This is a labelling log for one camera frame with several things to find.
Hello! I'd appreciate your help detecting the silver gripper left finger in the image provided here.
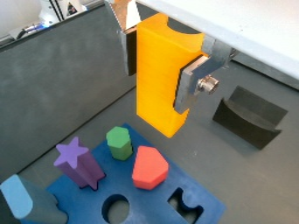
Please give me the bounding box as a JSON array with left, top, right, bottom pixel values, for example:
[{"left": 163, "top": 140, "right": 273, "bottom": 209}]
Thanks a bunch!
[{"left": 104, "top": 0, "right": 142, "bottom": 76}]

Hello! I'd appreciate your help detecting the light blue half-round block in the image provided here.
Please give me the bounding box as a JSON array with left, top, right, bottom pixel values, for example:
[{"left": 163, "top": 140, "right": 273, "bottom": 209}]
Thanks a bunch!
[{"left": 0, "top": 174, "right": 68, "bottom": 224}]

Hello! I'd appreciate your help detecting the red pentagon block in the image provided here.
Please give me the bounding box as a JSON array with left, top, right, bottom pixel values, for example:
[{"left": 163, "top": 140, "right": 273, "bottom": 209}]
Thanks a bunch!
[{"left": 133, "top": 145, "right": 170, "bottom": 190}]

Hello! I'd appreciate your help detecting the purple star block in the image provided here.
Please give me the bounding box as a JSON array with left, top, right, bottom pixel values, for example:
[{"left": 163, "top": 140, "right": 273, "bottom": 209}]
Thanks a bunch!
[{"left": 54, "top": 136, "right": 106, "bottom": 191}]

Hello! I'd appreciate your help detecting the green hexagon block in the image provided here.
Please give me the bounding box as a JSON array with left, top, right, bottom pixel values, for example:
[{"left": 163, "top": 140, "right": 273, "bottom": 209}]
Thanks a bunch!
[{"left": 107, "top": 126, "right": 134, "bottom": 161}]

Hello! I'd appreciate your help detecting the blue shape sorter board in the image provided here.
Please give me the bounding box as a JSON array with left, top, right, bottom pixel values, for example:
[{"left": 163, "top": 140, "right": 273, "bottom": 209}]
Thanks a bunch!
[{"left": 20, "top": 122, "right": 227, "bottom": 224}]

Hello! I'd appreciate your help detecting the black curved stand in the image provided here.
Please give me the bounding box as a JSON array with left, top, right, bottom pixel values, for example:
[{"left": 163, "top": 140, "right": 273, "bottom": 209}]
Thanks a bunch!
[{"left": 213, "top": 86, "right": 287, "bottom": 150}]

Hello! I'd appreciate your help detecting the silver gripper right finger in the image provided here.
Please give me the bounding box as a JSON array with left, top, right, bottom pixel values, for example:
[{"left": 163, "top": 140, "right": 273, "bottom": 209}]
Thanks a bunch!
[{"left": 173, "top": 36, "right": 237, "bottom": 114}]

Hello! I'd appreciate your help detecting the yellow arch block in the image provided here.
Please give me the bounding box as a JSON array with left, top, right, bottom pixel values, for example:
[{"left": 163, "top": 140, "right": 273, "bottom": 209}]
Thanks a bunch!
[{"left": 137, "top": 13, "right": 206, "bottom": 137}]

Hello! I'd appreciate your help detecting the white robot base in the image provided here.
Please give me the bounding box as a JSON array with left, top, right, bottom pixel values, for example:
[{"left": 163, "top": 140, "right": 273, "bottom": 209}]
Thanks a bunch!
[{"left": 7, "top": 0, "right": 90, "bottom": 40}]

